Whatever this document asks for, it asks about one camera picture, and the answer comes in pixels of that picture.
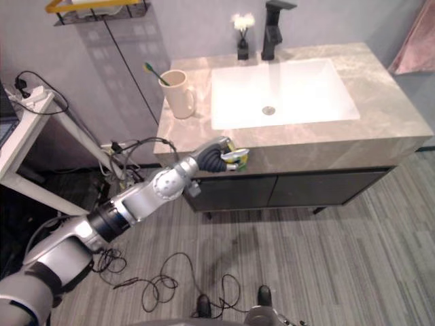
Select white power strip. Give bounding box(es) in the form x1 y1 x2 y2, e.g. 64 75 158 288
5 85 46 109

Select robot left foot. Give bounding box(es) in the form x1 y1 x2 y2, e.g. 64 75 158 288
196 293 212 318

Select black wire wall shelf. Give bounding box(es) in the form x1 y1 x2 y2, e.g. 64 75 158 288
53 0 152 27

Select green yellow toothbrush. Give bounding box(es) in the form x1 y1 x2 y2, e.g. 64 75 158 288
144 62 170 86

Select black basin faucet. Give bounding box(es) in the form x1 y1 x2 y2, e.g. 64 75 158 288
260 0 298 62

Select black vase white flowers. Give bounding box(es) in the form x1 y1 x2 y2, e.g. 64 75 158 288
230 12 256 61

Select beige ceramic mug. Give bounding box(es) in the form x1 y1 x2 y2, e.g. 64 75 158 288
158 69 197 120

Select white side table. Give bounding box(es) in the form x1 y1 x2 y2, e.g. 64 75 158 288
0 90 116 217

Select yellow clothes hanger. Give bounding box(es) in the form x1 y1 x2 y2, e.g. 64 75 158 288
45 0 137 14

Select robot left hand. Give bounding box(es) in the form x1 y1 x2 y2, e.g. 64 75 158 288
194 136 240 173

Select black floor cable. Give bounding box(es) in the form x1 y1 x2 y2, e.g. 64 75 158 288
90 247 251 314

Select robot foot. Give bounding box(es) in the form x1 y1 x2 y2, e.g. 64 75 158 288
196 293 212 318
258 285 272 308

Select black plug with cable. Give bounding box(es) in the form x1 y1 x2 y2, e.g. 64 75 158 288
14 70 70 115

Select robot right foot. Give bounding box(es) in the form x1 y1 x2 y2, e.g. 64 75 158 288
258 285 272 308

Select white rectangular sink basin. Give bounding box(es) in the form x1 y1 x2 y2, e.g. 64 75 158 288
210 58 361 131

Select marble top vanity cabinet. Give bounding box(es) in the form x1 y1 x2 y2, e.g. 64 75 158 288
153 41 435 220

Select silver robot right leg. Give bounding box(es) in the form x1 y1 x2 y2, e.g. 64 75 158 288
244 305 309 326

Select pink towel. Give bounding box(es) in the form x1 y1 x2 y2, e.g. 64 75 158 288
387 0 435 76

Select tangled cables bundle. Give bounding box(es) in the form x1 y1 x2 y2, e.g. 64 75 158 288
98 136 179 191

